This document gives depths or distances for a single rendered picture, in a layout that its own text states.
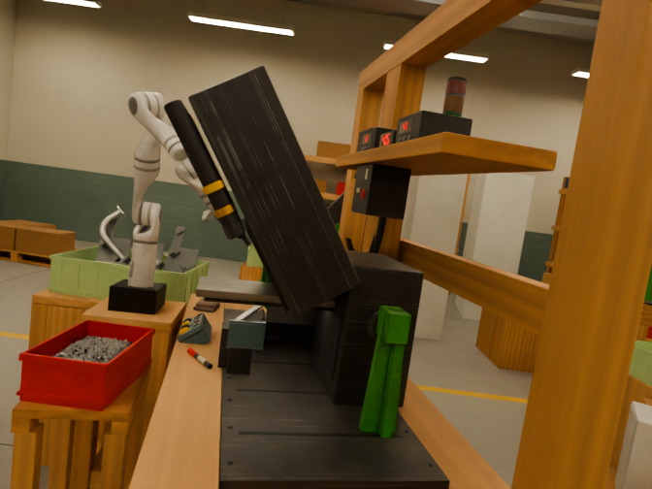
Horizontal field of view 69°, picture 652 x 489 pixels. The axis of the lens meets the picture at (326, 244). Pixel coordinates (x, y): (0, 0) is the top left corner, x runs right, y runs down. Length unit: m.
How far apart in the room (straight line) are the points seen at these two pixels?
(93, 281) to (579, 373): 2.03
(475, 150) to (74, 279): 1.91
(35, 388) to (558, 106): 9.04
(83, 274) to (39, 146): 7.58
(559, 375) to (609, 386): 0.07
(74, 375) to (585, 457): 1.08
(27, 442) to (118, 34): 8.59
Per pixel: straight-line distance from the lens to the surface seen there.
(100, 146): 9.37
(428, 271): 1.40
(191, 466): 0.92
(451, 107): 1.30
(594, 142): 0.79
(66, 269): 2.42
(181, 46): 9.17
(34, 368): 1.36
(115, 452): 1.38
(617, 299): 0.78
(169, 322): 1.85
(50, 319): 2.43
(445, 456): 1.12
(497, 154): 0.99
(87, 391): 1.32
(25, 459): 1.43
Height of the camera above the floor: 1.39
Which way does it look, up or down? 6 degrees down
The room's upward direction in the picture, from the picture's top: 8 degrees clockwise
